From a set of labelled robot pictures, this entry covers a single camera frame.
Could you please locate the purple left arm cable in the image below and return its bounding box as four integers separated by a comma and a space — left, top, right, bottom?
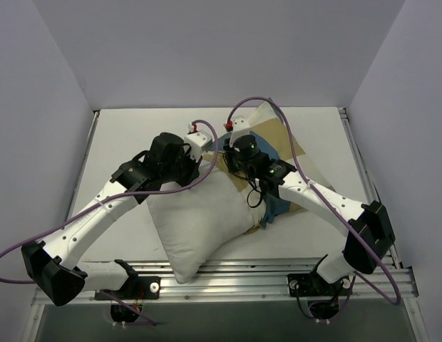
0, 119, 219, 284

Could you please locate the white pillow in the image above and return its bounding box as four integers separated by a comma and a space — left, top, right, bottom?
146, 167, 266, 284

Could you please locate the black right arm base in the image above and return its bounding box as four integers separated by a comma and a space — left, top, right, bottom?
287, 272, 351, 297

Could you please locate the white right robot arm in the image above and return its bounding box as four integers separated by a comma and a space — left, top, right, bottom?
224, 134, 396, 294

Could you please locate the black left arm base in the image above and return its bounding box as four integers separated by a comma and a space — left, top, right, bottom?
94, 276, 161, 301

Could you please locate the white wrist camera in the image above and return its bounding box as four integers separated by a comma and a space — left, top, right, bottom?
230, 115, 250, 147
183, 131, 213, 162

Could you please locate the checked blue tan pillowcase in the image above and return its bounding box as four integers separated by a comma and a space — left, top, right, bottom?
213, 103, 334, 234

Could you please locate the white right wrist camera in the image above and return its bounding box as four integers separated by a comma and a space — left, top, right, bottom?
230, 115, 250, 147

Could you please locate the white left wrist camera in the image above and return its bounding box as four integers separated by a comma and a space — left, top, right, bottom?
183, 131, 213, 162

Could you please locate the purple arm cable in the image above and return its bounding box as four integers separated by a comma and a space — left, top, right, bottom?
0, 119, 219, 284
226, 96, 402, 306

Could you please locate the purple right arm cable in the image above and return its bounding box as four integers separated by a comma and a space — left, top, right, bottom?
226, 96, 402, 306

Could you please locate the aluminium table frame rail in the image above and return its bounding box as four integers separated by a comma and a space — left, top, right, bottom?
31, 106, 420, 304

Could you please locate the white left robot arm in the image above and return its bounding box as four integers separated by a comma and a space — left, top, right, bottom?
21, 132, 212, 306

